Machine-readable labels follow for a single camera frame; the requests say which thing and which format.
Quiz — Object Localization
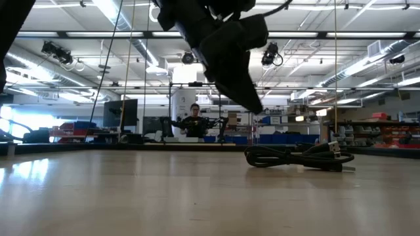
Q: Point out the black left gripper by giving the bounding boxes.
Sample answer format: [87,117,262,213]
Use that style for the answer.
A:
[157,0,264,115]

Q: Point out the black USB cable red strap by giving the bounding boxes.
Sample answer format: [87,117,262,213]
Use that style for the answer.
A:
[244,140,356,173]

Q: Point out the brown cardboard box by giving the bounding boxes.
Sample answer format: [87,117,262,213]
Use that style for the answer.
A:
[226,112,243,127]

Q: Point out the white round column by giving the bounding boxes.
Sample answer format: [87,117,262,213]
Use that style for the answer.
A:
[171,65,198,130]

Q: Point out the person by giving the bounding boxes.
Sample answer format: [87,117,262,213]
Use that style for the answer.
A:
[179,103,209,138]

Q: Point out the short blue storage bin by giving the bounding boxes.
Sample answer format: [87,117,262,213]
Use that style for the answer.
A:
[203,135,249,145]

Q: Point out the long blue storage bin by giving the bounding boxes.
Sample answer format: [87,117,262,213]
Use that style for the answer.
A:
[258,132,321,146]

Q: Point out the black beam with light strips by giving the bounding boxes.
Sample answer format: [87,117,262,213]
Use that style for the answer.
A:
[16,30,420,41]

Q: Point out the small dark screen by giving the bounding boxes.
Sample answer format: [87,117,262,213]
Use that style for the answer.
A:
[142,116,164,135]

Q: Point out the black computer monitor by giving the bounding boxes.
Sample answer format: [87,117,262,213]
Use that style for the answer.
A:
[103,98,138,128]

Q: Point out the dark storage shelf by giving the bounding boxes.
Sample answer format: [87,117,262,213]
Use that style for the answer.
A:
[323,119,420,149]

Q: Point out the red and blue bin stack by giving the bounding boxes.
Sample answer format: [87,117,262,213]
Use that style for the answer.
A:
[58,121,98,144]

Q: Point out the black bag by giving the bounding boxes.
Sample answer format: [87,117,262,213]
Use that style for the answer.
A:
[22,128,51,144]

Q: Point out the black metal frame stand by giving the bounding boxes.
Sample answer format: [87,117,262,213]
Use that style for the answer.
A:
[168,81,222,142]

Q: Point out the black hanging camera with cable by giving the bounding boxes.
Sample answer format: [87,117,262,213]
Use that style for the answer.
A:
[261,42,284,68]

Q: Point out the round black ceiling camera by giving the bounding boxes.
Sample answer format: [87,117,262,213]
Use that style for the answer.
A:
[181,50,196,66]

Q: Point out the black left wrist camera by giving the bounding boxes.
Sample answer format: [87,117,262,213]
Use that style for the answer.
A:
[242,14,270,51]

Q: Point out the white hanging ring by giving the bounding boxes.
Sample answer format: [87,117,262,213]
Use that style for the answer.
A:
[148,3,162,24]

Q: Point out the black hanging cable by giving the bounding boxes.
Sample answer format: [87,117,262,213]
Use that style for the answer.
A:
[84,0,124,142]

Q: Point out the black hanging camera with loops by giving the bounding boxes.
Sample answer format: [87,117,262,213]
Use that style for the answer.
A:
[41,40,85,72]

